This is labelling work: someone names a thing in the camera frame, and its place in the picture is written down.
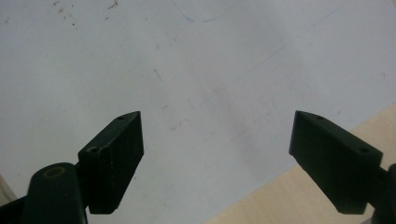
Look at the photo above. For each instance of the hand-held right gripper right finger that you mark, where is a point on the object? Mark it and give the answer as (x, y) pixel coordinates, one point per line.
(333, 161)

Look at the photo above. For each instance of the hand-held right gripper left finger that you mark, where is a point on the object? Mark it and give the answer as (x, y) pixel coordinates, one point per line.
(112, 161)

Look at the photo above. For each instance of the white table mat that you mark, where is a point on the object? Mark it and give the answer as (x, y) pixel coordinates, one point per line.
(199, 62)

